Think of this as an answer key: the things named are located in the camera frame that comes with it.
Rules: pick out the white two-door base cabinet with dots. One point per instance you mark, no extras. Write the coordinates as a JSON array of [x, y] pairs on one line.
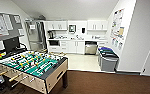
[[76, 47]]

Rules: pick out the steel paper towel dispenser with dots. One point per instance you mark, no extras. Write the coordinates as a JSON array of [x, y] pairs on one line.
[[72, 28]]

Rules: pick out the black built-in microwave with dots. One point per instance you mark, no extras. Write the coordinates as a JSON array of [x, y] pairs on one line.
[[54, 43]]

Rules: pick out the black coffee maker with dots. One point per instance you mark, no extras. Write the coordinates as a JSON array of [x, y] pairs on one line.
[[51, 34]]

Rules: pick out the blue-lid waste bin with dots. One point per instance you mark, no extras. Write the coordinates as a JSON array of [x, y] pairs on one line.
[[105, 49]]

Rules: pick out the black-lid grey waste bin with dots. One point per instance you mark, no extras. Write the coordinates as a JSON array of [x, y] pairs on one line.
[[109, 62]]

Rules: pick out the stainless steel refrigerator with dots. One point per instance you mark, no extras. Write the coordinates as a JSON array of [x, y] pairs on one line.
[[36, 36]]

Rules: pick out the white paper notice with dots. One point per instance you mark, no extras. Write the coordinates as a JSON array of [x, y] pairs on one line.
[[32, 26]]

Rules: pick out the green foosball table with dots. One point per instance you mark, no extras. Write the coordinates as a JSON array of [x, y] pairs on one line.
[[27, 66]]

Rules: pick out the black monitor screen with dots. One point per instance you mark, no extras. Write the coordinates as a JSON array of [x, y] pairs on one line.
[[10, 44]]

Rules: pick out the grey pin board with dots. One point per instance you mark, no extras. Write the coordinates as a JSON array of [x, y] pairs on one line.
[[4, 26]]

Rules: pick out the black wall soap dispenser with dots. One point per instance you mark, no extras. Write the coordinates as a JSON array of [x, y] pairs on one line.
[[83, 30]]

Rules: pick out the large printed wall poster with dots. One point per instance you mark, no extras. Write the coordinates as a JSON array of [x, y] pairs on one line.
[[117, 24]]

